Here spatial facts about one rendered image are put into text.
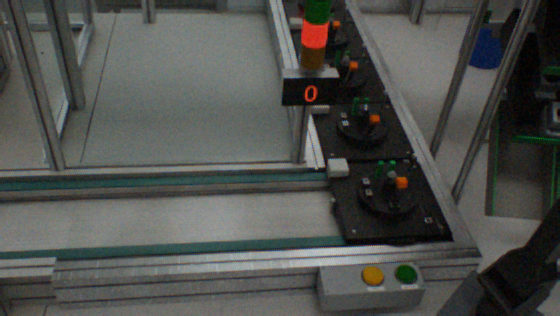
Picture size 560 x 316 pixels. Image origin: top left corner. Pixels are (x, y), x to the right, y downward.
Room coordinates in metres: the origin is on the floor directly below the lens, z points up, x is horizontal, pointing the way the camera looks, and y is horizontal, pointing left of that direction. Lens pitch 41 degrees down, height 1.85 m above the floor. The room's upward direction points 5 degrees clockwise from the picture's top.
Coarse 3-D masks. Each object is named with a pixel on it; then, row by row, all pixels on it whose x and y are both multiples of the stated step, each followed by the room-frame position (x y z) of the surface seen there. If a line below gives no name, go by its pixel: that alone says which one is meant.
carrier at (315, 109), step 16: (384, 96) 1.19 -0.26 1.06; (320, 112) 1.21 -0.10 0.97; (336, 112) 1.23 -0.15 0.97; (352, 112) 1.19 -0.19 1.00; (368, 112) 1.15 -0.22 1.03; (384, 112) 1.24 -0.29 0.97; (320, 128) 1.15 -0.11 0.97; (336, 128) 1.14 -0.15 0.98; (352, 128) 1.13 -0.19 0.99; (384, 128) 1.14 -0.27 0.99; (400, 128) 1.18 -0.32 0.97; (320, 144) 1.09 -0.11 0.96; (336, 144) 1.08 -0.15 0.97; (352, 144) 1.09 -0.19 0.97; (368, 144) 1.09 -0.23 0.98; (384, 144) 1.10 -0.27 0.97; (400, 144) 1.11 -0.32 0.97; (352, 160) 1.03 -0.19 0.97; (368, 160) 1.04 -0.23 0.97; (384, 160) 1.04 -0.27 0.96; (400, 160) 1.05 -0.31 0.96
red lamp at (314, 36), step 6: (306, 24) 0.97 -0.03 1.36; (306, 30) 0.97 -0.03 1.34; (312, 30) 0.97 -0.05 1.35; (318, 30) 0.97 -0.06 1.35; (324, 30) 0.97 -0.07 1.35; (306, 36) 0.97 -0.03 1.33; (312, 36) 0.97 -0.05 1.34; (318, 36) 0.97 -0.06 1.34; (324, 36) 0.97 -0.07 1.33; (306, 42) 0.97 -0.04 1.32; (312, 42) 0.97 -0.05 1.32; (318, 42) 0.97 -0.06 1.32; (324, 42) 0.98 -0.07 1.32
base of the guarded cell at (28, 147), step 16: (16, 64) 1.50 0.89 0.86; (16, 80) 1.41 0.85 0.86; (0, 96) 1.31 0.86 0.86; (16, 96) 1.32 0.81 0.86; (0, 112) 1.24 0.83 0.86; (16, 112) 1.24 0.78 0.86; (32, 112) 1.25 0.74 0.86; (0, 128) 1.16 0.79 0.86; (16, 128) 1.17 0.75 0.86; (32, 128) 1.18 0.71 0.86; (0, 144) 1.10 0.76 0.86; (16, 144) 1.10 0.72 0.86; (32, 144) 1.11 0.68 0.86; (0, 160) 1.03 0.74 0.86; (16, 160) 1.04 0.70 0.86; (32, 160) 1.04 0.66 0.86
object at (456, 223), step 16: (352, 0) 1.98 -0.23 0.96; (352, 16) 1.85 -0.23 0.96; (368, 32) 1.73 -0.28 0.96; (368, 48) 1.62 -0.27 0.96; (384, 64) 1.52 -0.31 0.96; (384, 80) 1.43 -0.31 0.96; (400, 96) 1.35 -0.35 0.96; (400, 112) 1.27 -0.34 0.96; (416, 128) 1.20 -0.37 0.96; (416, 144) 1.13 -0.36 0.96; (320, 160) 1.03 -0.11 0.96; (416, 160) 1.06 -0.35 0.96; (432, 160) 1.06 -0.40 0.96; (432, 176) 1.01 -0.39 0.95; (448, 192) 0.95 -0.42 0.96; (448, 208) 0.90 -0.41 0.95; (448, 224) 0.84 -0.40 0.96; (464, 224) 0.85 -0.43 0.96; (464, 240) 0.80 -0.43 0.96
